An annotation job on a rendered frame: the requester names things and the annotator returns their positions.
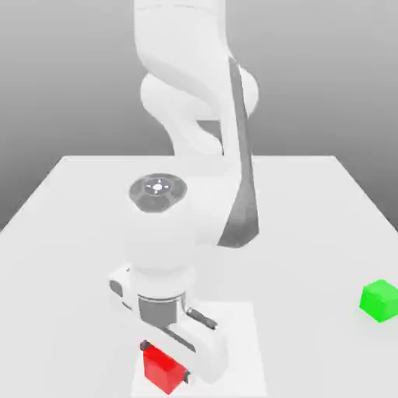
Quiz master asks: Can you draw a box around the small red cube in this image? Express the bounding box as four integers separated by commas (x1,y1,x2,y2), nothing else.
142,344,188,396

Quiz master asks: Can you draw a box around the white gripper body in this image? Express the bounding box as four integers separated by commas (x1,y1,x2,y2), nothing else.
145,316,230,384

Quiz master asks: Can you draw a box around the small green cube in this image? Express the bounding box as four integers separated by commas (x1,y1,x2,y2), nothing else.
358,278,398,323

